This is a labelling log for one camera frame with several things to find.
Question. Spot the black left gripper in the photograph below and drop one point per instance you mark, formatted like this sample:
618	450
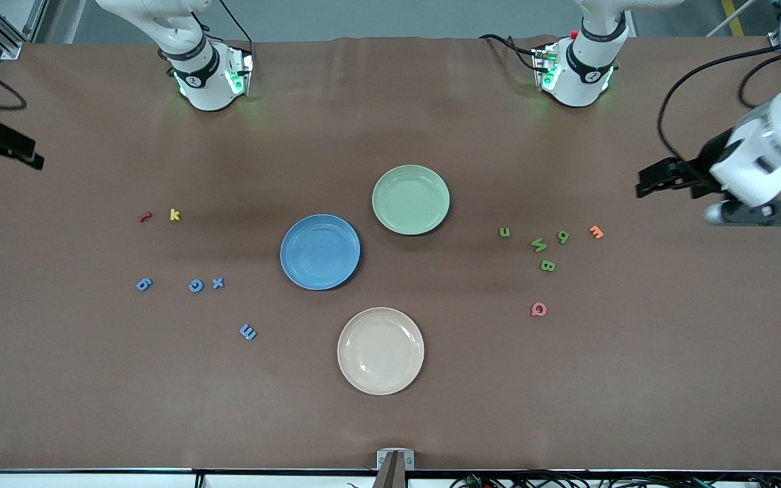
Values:
708	160

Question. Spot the green number 9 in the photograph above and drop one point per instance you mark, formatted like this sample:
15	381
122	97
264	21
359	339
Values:
563	236

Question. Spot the green letter B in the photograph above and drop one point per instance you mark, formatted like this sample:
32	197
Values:
548	266

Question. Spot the blue number 6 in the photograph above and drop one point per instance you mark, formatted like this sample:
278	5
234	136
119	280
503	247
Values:
144	284

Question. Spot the blue letter G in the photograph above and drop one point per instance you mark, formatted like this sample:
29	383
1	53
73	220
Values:
191	285

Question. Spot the blue letter x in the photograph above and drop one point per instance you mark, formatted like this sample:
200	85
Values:
217	283

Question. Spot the blue letter E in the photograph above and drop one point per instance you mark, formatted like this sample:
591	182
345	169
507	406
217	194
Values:
247	332

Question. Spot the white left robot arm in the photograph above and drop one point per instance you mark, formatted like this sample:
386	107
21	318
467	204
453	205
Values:
587	68

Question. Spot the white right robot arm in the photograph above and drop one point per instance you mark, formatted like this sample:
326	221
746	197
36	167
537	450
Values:
194	61

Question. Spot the orange letter E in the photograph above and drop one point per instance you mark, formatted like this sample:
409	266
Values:
595	232

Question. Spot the red letter r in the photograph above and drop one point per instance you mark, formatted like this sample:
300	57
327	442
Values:
145	217

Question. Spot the pink letter Q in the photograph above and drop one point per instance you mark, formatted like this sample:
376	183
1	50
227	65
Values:
534	310

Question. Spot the brown table cover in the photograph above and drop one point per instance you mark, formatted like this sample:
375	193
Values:
567	379

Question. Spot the green plate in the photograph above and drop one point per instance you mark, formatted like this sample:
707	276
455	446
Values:
411	200

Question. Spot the blue plate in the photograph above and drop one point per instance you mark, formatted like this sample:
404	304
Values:
320	252

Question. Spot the beige plate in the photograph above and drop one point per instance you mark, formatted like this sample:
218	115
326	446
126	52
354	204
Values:
381	351

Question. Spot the white table edge rail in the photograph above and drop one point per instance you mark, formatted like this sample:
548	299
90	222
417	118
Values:
58	480

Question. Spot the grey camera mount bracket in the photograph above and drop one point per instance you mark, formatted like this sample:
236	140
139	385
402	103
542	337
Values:
395	459

